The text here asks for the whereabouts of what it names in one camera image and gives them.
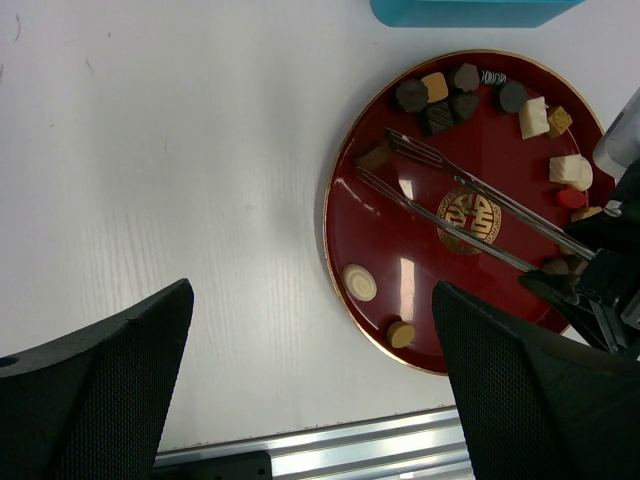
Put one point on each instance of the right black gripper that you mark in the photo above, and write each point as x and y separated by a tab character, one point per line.
609	317

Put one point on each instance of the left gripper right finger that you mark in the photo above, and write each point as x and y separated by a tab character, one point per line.
534	404

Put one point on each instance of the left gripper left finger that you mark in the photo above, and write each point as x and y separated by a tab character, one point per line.
92	404

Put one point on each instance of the caramel cup chocolate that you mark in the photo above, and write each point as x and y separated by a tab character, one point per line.
376	158

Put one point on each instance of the red chocolate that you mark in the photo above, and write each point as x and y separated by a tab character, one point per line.
571	198

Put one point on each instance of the tan round chocolate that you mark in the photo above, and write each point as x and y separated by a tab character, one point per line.
400	334

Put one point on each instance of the white block chocolate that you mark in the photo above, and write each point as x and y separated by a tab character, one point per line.
533	118

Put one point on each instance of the white round swirl chocolate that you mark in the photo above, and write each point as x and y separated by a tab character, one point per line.
359	282

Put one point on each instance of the dark striped square chocolate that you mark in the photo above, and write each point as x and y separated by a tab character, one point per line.
435	118

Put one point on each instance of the red round tray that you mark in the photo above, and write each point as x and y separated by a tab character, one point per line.
387	220

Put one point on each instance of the teal tin box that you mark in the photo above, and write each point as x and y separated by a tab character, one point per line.
468	13

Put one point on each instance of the aluminium rail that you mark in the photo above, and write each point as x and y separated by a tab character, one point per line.
419	445

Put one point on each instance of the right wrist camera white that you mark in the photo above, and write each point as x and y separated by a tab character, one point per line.
618	149

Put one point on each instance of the left black mount plate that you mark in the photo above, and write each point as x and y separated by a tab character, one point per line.
246	466

